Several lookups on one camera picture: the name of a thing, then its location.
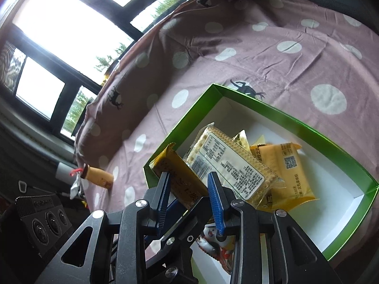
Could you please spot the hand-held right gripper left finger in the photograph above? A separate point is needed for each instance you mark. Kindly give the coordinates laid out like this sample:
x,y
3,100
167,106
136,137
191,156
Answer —
x,y
163,195

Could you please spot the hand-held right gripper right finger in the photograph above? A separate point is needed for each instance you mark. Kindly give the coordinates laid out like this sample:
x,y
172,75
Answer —
x,y
215,204

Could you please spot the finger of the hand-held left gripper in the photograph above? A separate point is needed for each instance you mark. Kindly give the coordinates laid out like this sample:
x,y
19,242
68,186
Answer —
x,y
177,230

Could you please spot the mustard yellow snack packet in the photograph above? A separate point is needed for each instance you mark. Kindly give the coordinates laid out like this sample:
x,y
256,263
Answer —
x,y
180,177

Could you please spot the orange panda snack bag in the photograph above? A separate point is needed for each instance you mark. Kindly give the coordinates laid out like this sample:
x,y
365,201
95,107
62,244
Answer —
x,y
213,239

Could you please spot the cracker packet with green print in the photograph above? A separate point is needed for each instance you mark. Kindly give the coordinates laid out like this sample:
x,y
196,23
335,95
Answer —
x,y
231,165

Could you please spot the yellow square snack packet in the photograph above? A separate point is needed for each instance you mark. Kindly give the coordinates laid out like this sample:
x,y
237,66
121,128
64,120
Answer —
x,y
284,165

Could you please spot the green cardboard box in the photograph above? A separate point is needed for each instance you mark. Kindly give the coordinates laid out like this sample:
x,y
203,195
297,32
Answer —
x,y
296,222

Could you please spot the crumpled white plastic bag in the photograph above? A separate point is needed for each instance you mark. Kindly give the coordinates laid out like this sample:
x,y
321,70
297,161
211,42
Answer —
x,y
75,188

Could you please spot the white paper roll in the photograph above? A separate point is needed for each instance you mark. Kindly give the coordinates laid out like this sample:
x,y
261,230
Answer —
x,y
63,171

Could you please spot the yellow bear print bottle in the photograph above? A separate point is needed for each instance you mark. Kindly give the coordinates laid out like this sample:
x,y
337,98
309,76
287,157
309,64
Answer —
x,y
99,177

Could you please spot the pink dotted pillow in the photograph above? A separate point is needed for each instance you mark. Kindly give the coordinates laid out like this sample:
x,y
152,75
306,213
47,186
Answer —
x,y
142,65

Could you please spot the pink dotted printed bedsheet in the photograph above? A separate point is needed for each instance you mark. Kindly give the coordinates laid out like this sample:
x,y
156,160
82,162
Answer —
x,y
266,65

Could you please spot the black-framed window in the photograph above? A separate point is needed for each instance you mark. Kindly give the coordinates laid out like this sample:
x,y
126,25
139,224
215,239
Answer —
x,y
59,29

